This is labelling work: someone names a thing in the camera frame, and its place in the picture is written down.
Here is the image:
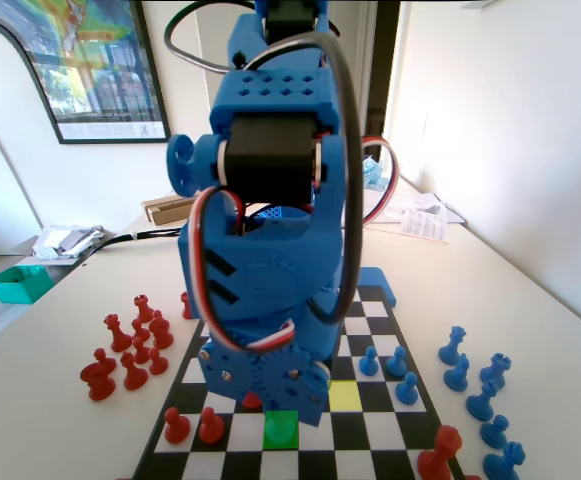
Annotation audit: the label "blue plastic chess pawn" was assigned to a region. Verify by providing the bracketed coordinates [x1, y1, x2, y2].
[386, 345, 409, 380]
[395, 372, 420, 407]
[358, 345, 381, 379]

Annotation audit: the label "blue plastic chess queen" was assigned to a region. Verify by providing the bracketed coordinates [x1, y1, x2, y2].
[438, 325, 470, 366]

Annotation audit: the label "blue plastic chess bishop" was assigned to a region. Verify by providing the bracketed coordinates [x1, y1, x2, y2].
[466, 379, 500, 423]
[483, 441, 529, 480]

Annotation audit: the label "blue plastic chess rook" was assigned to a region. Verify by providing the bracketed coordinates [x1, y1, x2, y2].
[479, 353, 515, 391]

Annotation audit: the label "black and white chessboard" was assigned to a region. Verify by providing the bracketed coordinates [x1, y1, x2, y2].
[129, 284, 469, 480]

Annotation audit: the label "long cardboard box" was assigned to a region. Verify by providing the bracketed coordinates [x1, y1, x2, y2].
[141, 196, 196, 225]

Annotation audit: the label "blue patterned crumpled packet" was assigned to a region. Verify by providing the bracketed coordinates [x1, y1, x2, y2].
[362, 154, 389, 194]

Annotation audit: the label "printed paper sheet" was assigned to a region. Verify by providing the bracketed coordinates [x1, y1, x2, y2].
[399, 207, 451, 245]

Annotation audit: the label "white door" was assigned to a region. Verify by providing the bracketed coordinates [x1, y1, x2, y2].
[193, 0, 371, 171]

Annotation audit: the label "white paper sheets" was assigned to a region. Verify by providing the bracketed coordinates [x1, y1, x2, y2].
[404, 192, 467, 225]

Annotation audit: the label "crumpled wrapper pile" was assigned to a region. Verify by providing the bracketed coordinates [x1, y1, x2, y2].
[29, 224, 116, 261]

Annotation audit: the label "green plastic bin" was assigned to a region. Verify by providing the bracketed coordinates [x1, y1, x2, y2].
[0, 264, 55, 305]

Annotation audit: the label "black framed poster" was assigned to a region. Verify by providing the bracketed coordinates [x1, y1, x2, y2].
[19, 0, 174, 146]

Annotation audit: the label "white arched board dark edge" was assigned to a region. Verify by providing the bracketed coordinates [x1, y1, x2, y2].
[0, 19, 64, 256]

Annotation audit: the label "red white black servo wire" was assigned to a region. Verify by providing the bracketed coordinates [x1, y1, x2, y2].
[362, 135, 402, 226]
[192, 185, 297, 357]

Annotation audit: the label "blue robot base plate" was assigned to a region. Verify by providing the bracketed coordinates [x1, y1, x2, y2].
[359, 267, 399, 309]

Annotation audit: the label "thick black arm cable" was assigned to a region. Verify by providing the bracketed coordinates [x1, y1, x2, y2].
[242, 33, 366, 326]

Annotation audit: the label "black table cable bundle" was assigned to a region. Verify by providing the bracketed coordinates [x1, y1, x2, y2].
[82, 224, 184, 261]

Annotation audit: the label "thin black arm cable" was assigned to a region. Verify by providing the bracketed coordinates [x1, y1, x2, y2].
[163, 0, 256, 76]

